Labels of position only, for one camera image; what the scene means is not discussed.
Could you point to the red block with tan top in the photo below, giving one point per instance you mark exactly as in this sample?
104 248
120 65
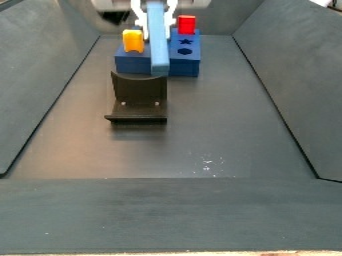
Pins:
186 24

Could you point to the yellow notched block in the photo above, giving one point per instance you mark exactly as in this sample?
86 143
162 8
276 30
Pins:
133 40

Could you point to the black curved fixture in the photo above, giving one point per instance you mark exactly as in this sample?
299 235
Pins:
141 99

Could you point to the blue shape sorting board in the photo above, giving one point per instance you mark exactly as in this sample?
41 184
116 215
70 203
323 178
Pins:
184 52

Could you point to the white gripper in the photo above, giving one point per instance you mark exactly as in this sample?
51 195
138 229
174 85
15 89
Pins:
140 6

